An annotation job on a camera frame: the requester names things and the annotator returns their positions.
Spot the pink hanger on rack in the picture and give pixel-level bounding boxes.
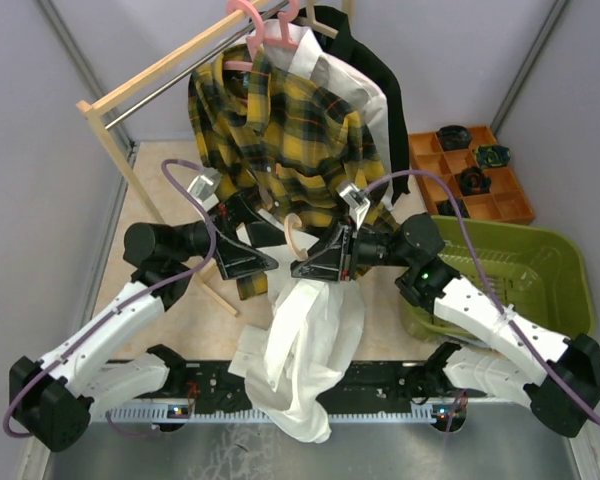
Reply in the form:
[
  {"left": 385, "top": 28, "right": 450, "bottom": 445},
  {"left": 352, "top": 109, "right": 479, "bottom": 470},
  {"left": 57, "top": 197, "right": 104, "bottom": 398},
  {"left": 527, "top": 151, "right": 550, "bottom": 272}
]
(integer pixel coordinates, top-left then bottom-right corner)
[{"left": 226, "top": 0, "right": 300, "bottom": 50}]

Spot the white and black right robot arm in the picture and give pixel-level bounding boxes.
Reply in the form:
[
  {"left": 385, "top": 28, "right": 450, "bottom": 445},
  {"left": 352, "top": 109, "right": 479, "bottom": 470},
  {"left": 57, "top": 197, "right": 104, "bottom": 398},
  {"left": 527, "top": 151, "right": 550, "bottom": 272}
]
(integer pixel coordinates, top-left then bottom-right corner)
[{"left": 291, "top": 214, "right": 600, "bottom": 438}]

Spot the yellow black plaid shirt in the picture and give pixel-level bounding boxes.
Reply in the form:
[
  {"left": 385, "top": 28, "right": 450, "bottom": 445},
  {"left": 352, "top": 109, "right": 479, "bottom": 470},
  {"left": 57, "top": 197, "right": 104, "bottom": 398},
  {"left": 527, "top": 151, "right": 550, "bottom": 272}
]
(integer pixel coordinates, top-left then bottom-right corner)
[{"left": 187, "top": 49, "right": 396, "bottom": 301}]

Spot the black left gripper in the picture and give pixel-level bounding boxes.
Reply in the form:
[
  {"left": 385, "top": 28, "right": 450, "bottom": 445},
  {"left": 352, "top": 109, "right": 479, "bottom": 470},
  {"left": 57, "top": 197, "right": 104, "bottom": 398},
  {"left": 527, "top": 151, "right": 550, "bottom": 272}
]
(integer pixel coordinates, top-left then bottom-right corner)
[{"left": 173, "top": 192, "right": 293, "bottom": 280}]

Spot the black garment on rack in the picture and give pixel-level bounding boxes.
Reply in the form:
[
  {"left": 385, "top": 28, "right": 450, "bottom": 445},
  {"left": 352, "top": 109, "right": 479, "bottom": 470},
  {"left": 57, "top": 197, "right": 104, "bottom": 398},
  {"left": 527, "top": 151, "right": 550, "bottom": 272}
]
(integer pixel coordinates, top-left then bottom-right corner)
[{"left": 259, "top": 5, "right": 412, "bottom": 204}]

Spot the wooden clothes rack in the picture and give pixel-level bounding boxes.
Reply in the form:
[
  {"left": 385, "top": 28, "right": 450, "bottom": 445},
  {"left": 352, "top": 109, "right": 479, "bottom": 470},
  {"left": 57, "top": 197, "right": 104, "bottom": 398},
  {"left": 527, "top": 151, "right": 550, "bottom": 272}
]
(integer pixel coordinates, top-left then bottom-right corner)
[{"left": 75, "top": 0, "right": 356, "bottom": 317}]

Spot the pink plastic hanger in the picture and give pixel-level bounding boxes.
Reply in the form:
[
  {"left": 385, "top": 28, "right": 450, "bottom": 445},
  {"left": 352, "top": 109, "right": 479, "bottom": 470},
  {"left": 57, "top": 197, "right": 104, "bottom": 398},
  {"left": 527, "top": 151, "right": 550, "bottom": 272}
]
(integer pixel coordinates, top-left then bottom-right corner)
[{"left": 223, "top": 20, "right": 299, "bottom": 72}]

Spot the white collared shirt on rack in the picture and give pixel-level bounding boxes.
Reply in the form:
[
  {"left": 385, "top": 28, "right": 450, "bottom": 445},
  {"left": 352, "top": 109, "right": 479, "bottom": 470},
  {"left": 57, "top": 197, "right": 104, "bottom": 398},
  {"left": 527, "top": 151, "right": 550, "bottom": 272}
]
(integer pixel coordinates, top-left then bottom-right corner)
[{"left": 219, "top": 24, "right": 394, "bottom": 211}]

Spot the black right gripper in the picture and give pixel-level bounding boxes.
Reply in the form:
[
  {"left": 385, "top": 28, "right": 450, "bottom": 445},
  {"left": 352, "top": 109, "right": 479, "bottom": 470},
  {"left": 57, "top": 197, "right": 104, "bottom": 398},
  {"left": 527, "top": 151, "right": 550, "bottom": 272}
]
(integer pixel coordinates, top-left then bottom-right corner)
[{"left": 291, "top": 214, "right": 414, "bottom": 283}]

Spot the green patterned rolled sock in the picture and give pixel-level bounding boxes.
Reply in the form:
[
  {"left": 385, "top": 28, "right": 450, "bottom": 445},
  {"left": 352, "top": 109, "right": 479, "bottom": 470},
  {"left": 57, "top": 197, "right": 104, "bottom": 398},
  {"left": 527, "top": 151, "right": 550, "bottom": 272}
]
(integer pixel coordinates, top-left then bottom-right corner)
[{"left": 474, "top": 145, "right": 511, "bottom": 169}]

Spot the dark rolled sock bottom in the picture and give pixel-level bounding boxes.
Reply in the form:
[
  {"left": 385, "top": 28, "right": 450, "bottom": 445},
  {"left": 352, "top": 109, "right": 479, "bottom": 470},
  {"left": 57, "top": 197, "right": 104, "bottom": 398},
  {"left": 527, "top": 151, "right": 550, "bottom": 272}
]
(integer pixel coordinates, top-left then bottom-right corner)
[{"left": 436, "top": 198, "right": 470, "bottom": 218}]

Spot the dark rolled sock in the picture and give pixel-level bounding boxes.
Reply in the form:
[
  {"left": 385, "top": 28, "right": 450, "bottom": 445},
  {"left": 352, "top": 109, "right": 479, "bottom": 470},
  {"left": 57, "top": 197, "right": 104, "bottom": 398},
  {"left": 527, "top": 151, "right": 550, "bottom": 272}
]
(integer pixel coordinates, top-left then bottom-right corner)
[
  {"left": 436, "top": 125, "right": 473, "bottom": 151},
  {"left": 457, "top": 166, "right": 491, "bottom": 196},
  {"left": 436, "top": 198, "right": 470, "bottom": 218}
]

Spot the dark rolled sock top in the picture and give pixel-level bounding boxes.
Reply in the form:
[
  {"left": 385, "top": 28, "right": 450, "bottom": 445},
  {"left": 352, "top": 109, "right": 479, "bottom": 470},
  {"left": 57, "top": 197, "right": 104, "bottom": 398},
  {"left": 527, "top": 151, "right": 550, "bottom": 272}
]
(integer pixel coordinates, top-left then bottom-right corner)
[{"left": 436, "top": 125, "right": 473, "bottom": 151}]

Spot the green plastic laundry basket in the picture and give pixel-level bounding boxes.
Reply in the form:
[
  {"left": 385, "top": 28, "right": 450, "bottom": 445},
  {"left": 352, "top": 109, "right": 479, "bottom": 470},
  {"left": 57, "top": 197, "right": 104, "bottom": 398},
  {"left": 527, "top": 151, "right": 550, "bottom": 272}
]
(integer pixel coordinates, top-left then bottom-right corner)
[{"left": 400, "top": 216, "right": 595, "bottom": 345}]

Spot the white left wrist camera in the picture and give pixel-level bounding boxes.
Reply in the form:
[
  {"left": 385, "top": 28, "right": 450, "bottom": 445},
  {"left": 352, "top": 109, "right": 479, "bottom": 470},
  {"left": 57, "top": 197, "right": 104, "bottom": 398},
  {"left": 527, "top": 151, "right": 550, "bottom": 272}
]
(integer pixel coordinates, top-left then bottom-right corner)
[{"left": 187, "top": 168, "right": 222, "bottom": 211}]

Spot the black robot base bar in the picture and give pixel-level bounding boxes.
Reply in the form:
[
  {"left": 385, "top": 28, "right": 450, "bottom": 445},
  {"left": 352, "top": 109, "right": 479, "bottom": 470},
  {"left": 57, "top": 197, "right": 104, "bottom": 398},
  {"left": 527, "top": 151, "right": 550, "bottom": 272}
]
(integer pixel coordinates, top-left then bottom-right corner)
[{"left": 154, "top": 359, "right": 486, "bottom": 434}]

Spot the beige wooden hanger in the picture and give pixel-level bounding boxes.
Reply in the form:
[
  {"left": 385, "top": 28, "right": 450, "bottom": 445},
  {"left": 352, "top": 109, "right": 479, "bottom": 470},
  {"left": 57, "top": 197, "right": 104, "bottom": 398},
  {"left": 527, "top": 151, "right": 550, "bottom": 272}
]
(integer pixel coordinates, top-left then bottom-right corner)
[{"left": 283, "top": 213, "right": 309, "bottom": 260}]

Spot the orange compartment tray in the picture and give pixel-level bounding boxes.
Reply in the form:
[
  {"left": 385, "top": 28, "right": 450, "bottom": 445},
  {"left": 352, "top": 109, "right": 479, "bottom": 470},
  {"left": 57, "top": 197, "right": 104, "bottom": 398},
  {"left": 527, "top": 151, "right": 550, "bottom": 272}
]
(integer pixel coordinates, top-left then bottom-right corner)
[{"left": 409, "top": 125, "right": 535, "bottom": 225}]

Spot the beige hanger under black garment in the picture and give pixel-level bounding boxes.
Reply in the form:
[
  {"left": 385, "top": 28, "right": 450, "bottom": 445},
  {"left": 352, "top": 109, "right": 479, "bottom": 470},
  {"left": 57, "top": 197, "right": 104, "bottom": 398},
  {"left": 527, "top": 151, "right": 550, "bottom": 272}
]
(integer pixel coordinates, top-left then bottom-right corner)
[{"left": 295, "top": 6, "right": 338, "bottom": 39}]

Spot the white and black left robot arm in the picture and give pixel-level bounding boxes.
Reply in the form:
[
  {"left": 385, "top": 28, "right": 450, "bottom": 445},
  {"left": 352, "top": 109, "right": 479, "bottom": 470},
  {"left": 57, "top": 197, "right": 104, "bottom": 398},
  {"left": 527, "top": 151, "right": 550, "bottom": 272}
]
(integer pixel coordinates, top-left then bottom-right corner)
[{"left": 3, "top": 194, "right": 285, "bottom": 453}]

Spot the dark rolled sock middle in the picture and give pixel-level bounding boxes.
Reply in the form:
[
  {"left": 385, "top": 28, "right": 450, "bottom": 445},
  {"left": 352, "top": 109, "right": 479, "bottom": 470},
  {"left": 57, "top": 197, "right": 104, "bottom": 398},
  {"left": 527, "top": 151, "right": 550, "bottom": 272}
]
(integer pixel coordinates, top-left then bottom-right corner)
[{"left": 457, "top": 166, "right": 491, "bottom": 196}]

